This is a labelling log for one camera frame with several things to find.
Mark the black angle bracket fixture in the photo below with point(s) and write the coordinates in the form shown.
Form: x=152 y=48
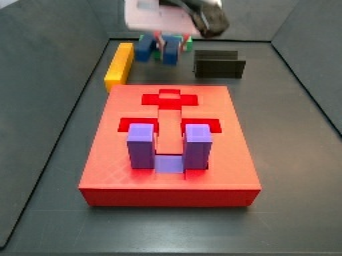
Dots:
x=219 y=64

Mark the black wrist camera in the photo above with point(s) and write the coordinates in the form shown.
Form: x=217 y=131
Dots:
x=209 y=19

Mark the red slotted base block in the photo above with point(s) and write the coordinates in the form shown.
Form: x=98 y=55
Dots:
x=168 y=109

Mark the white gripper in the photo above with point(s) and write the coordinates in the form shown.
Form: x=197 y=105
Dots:
x=146 y=15

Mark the blue U-shaped block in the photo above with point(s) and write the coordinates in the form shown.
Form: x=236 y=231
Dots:
x=170 y=51

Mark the green zigzag block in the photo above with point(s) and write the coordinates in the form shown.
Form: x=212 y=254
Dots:
x=189 y=43

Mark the purple U-shaped block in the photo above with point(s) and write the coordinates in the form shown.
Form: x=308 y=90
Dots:
x=173 y=152

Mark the yellow long bar block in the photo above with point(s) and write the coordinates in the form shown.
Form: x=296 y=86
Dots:
x=120 y=67

